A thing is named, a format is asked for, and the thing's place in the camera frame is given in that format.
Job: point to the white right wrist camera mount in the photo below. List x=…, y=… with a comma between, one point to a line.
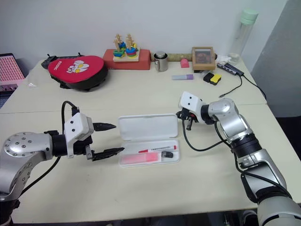
x=190, y=102

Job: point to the red whiteboard marker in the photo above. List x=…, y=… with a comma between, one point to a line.
x=160, y=148

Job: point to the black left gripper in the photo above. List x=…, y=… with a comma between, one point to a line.
x=82, y=147

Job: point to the red boxing pad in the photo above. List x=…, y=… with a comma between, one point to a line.
x=77, y=71

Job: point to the small clear plastic bag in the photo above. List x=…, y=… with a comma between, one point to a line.
x=31, y=85

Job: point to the wooden picture frame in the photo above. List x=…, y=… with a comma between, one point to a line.
x=203, y=66

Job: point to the wooden colourful stacking toy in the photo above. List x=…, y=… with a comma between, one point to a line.
x=125, y=55

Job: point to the black block eraser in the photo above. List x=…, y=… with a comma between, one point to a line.
x=207, y=77

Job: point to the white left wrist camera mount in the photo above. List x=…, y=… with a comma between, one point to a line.
x=77, y=126

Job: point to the grey usb hub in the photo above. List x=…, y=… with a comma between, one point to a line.
x=230, y=69

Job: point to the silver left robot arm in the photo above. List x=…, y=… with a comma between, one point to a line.
x=21, y=146

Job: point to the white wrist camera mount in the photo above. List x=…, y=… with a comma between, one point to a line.
x=77, y=126
x=190, y=102

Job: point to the white plastic pencil case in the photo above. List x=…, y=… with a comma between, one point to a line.
x=148, y=128

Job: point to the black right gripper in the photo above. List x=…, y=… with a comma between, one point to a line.
x=191, y=118

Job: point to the red brick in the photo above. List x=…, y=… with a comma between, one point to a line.
x=143, y=63

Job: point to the wooden log stick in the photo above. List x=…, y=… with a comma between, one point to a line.
x=178, y=57

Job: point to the clear bottle green lid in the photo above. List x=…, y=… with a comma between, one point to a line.
x=243, y=37

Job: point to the yellow black board eraser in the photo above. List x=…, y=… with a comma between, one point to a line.
x=216, y=79

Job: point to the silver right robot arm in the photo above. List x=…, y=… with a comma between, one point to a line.
x=235, y=127

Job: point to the purple highlighter pen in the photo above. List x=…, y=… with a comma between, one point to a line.
x=182, y=77

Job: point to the dark grey laptop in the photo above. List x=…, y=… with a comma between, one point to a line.
x=3, y=99

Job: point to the stainless steel cup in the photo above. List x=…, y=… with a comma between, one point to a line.
x=161, y=63

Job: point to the pink perforated tray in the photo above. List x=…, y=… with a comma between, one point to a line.
x=9, y=68

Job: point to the crumpled white tissue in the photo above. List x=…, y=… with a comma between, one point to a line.
x=223, y=59

